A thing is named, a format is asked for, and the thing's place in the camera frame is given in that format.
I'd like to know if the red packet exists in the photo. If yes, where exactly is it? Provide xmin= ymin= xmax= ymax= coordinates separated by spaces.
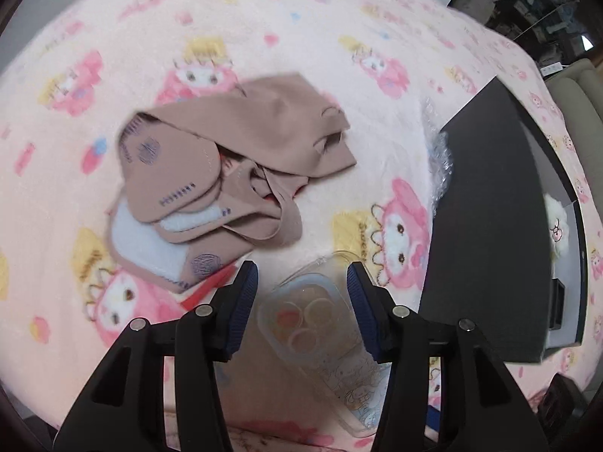
xmin=180 ymin=263 xmax=237 ymax=310

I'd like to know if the black storage box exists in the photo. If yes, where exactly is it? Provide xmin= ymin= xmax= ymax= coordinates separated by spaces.
xmin=418 ymin=75 xmax=591 ymax=364

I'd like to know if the white plush toy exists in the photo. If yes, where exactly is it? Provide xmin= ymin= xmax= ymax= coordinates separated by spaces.
xmin=543 ymin=192 xmax=574 ymax=261

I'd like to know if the bubble wrap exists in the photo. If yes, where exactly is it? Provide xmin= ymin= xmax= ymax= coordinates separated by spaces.
xmin=421 ymin=102 xmax=454 ymax=210

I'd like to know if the clear plastic pouch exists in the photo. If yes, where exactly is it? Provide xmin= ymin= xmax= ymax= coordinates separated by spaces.
xmin=257 ymin=250 xmax=393 ymax=440

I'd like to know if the tan stitched pad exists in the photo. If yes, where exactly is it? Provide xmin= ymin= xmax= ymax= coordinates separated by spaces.
xmin=117 ymin=123 xmax=223 ymax=223

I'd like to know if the dark glass cabinet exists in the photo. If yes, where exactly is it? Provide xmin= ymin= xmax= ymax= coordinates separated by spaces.
xmin=447 ymin=0 xmax=603 ymax=67

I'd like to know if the pink cartoon printed blanket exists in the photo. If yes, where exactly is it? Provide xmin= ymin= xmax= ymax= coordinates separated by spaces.
xmin=0 ymin=0 xmax=603 ymax=452

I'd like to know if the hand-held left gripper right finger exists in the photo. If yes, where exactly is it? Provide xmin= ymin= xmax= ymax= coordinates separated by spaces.
xmin=347 ymin=261 xmax=549 ymax=452

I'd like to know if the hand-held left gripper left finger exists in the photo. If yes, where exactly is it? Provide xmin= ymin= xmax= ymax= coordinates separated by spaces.
xmin=53 ymin=260 xmax=259 ymax=452

